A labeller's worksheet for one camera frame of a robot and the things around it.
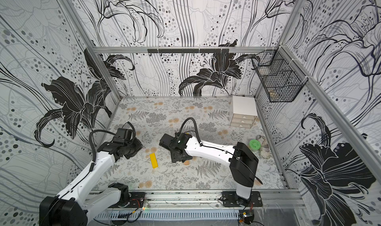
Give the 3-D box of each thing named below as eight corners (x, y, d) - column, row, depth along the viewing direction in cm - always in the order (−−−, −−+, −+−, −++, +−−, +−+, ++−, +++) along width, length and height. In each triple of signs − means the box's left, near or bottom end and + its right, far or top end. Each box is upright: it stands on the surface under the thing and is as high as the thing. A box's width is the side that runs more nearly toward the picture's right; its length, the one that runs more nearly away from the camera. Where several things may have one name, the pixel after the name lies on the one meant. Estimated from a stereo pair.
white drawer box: (230, 128, 101) (234, 116, 91) (227, 108, 113) (230, 95, 102) (254, 128, 101) (261, 116, 91) (248, 108, 113) (253, 95, 102)
